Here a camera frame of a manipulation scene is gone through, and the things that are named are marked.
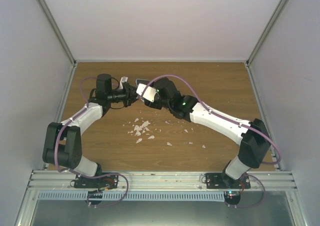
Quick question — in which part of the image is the light blue phone case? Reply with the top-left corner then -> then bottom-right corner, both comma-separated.
135,79 -> 149,86

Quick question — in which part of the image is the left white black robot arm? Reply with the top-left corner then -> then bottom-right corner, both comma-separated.
42,74 -> 138,188

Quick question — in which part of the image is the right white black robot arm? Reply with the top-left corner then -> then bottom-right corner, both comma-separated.
136,77 -> 271,189

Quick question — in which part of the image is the white debris pile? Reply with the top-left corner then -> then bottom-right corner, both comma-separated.
125,117 -> 157,144

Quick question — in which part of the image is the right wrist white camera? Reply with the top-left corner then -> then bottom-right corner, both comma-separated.
136,83 -> 157,103

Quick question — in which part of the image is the wrist white camera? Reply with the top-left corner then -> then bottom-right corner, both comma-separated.
119,76 -> 128,90
136,83 -> 157,103

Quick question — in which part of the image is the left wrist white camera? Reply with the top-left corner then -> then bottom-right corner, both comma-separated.
119,76 -> 128,90

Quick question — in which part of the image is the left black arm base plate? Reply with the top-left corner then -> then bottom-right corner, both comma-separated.
69,175 -> 119,190

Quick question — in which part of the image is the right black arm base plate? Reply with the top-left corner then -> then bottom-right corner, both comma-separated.
200,172 -> 251,190

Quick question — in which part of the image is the left aluminium corner post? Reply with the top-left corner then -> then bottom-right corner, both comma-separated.
29,0 -> 77,67

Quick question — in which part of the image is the aluminium corner post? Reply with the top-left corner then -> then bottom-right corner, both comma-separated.
245,0 -> 289,68
29,0 -> 77,67

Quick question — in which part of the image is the aluminium front rail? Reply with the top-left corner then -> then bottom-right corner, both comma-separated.
27,170 -> 297,191

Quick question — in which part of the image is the grey slotted cable duct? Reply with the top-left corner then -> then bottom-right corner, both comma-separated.
38,190 -> 225,202

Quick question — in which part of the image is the right aluminium corner post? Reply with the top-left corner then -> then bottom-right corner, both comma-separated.
245,0 -> 289,68

